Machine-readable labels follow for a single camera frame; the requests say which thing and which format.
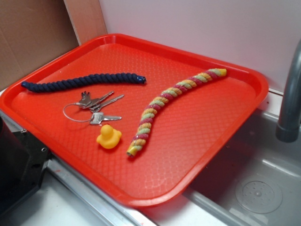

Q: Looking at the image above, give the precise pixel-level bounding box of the red plastic tray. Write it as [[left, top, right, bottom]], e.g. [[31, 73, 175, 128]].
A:
[[0, 34, 269, 207]]

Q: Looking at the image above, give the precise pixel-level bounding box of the yellow rubber duck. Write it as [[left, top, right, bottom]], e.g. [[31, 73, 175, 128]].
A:
[[96, 125, 122, 149]]

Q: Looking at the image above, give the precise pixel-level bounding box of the silver key long upper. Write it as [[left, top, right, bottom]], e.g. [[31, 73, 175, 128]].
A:
[[89, 95, 124, 113]]

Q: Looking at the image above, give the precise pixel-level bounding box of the silver key lower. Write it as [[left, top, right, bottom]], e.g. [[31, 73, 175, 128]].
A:
[[90, 112, 122, 125]]

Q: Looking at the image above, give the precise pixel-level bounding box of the silver key middle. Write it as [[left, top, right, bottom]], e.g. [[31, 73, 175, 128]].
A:
[[82, 91, 114, 109]]

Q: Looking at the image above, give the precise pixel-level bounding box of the silver crown-shaped key fob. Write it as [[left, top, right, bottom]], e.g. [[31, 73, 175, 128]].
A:
[[79, 91, 91, 105]]

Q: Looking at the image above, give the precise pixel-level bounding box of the grey toy sink basin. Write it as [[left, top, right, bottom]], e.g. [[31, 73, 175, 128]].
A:
[[184, 110, 301, 226]]

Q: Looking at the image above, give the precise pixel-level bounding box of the grey sink faucet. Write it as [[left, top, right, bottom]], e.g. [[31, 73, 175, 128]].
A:
[[276, 42, 301, 143]]

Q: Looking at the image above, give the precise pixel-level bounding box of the brown cardboard panel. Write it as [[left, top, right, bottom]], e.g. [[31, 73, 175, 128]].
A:
[[0, 0, 107, 90]]

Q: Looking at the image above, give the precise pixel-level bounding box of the multicolour twisted rope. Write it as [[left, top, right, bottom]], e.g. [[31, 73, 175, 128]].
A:
[[126, 68, 228, 158]]

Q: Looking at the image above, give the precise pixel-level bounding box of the dark blue twisted rope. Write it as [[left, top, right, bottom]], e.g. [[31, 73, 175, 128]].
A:
[[21, 73, 147, 93]]

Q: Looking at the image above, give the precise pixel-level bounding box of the silver wire key ring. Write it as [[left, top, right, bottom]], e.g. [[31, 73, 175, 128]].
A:
[[63, 103, 92, 123]]

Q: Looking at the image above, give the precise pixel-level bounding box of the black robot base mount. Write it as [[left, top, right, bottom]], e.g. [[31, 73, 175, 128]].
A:
[[0, 119, 49, 216]]

